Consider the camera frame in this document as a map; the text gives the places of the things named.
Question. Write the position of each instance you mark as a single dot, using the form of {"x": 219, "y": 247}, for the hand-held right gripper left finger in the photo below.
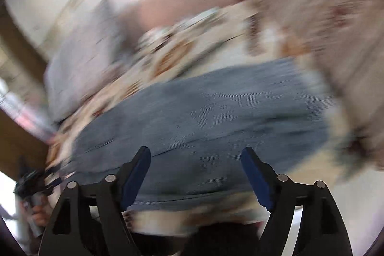
{"x": 138, "y": 178}

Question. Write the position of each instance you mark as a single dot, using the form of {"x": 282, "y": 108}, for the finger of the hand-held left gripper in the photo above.
{"x": 55, "y": 179}

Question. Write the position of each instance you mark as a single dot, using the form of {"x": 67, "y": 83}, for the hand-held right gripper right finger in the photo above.
{"x": 258, "y": 181}

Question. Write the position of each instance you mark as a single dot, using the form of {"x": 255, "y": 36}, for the blue denim pants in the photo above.
{"x": 195, "y": 124}

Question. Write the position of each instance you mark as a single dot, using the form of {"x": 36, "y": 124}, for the person's left hand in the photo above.
{"x": 39, "y": 217}

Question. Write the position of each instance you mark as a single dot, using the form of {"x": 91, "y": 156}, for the brown wooden furniture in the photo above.
{"x": 18, "y": 148}

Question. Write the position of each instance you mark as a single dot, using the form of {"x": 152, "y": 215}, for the grey blue pillow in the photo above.
{"x": 78, "y": 73}

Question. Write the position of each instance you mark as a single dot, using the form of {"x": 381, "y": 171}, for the printed blanket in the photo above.
{"x": 168, "y": 55}

